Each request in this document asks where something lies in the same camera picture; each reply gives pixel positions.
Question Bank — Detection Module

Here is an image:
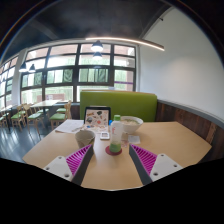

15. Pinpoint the beige swirl-patterned ceramic cup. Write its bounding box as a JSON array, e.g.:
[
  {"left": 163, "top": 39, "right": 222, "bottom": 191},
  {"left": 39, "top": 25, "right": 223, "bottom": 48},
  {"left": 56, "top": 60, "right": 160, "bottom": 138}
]
[{"left": 74, "top": 129, "right": 97, "bottom": 150}]

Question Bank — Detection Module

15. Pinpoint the colourful printed sheet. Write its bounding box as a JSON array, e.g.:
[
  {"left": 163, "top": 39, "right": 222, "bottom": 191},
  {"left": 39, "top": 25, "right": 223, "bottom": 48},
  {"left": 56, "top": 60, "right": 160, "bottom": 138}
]
[{"left": 84, "top": 124, "right": 110, "bottom": 134}]

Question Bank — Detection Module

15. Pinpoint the wooden green-seated chairs group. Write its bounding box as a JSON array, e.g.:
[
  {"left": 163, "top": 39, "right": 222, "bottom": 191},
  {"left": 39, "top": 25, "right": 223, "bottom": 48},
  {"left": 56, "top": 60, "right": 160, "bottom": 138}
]
[{"left": 0, "top": 99, "right": 73, "bottom": 133}]

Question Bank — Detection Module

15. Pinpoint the white paper sheet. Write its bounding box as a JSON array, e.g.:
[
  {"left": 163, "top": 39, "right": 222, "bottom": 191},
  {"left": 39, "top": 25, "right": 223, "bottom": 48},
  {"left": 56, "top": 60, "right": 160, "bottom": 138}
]
[{"left": 54, "top": 119, "right": 84, "bottom": 134}]

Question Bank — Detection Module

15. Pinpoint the wooden dining table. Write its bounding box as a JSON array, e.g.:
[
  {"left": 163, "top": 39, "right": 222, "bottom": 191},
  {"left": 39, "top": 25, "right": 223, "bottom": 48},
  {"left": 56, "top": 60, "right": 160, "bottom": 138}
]
[{"left": 29, "top": 99, "right": 64, "bottom": 125}]

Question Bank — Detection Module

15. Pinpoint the white ceramic bowl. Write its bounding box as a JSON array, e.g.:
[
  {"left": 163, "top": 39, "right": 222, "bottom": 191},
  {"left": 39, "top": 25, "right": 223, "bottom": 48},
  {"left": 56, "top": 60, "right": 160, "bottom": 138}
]
[{"left": 120, "top": 115, "right": 144, "bottom": 135}]

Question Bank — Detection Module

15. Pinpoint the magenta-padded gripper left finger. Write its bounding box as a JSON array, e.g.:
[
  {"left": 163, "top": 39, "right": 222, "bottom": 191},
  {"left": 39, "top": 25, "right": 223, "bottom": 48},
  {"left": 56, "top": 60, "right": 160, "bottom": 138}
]
[{"left": 43, "top": 143, "right": 95, "bottom": 186}]

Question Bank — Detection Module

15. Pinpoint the black-framed picture card stand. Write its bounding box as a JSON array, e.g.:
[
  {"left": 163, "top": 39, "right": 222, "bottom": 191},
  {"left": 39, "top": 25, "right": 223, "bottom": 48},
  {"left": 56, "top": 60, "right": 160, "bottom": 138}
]
[{"left": 83, "top": 105, "right": 112, "bottom": 129}]

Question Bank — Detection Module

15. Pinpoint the small white paper receipt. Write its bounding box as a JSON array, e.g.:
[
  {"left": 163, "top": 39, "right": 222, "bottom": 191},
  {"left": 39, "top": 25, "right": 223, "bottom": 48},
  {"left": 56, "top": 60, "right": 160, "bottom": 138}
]
[{"left": 128, "top": 134, "right": 142, "bottom": 145}]

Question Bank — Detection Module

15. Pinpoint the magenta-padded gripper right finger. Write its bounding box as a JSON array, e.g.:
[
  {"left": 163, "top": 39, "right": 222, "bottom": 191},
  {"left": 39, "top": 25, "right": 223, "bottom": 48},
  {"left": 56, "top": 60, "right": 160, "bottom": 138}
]
[{"left": 128, "top": 143, "right": 184, "bottom": 186}]

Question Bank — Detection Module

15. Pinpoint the large dark-framed grid window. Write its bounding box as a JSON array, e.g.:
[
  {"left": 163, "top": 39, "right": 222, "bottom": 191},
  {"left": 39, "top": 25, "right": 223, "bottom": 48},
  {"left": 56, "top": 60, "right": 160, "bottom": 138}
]
[{"left": 0, "top": 42, "right": 138, "bottom": 111}]

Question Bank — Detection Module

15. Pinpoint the small rectangular handheld device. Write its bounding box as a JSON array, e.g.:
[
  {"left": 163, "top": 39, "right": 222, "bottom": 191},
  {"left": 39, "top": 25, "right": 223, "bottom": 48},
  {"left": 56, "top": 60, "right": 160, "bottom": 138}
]
[{"left": 99, "top": 131, "right": 111, "bottom": 141}]

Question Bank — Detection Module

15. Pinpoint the green upholstered bench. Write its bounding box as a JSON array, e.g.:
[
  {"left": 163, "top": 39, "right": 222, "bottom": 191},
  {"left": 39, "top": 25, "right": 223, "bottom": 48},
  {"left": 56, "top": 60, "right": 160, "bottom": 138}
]
[{"left": 79, "top": 89, "right": 158, "bottom": 122}]

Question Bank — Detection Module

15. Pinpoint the hanging pendant lamps group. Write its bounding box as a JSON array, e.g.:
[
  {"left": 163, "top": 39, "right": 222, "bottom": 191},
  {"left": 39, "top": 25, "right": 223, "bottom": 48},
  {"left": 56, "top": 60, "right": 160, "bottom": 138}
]
[{"left": 18, "top": 39, "right": 104, "bottom": 74}]

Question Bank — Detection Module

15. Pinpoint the long curved linear light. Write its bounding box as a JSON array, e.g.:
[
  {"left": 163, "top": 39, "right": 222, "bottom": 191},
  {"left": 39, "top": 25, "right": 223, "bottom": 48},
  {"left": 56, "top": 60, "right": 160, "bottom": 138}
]
[{"left": 84, "top": 36, "right": 166, "bottom": 52}]

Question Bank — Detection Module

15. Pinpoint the clear green-capped drink bottle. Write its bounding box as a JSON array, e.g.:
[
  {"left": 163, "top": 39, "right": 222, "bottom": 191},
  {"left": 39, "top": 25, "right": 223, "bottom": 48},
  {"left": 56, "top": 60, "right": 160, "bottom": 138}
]
[{"left": 109, "top": 114, "right": 124, "bottom": 154}]

